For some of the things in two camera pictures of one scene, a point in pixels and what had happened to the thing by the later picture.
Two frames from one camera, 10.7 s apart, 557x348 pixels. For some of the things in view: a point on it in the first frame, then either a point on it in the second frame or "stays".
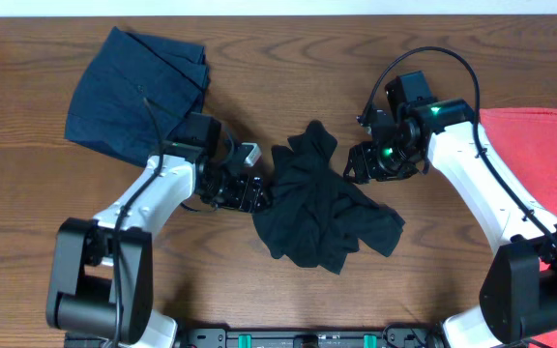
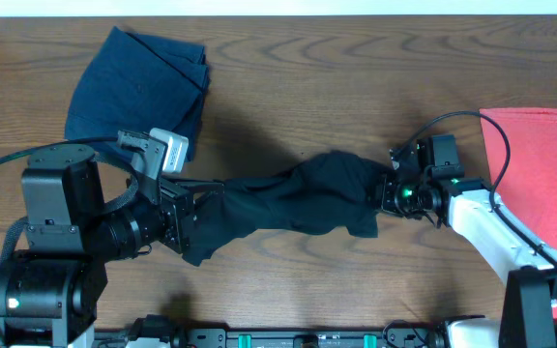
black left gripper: (251, 194) to (177, 214)
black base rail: (425, 335) stays
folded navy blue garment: (134, 93) stays
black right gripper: (364, 157) to (384, 190)
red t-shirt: (545, 151) stays
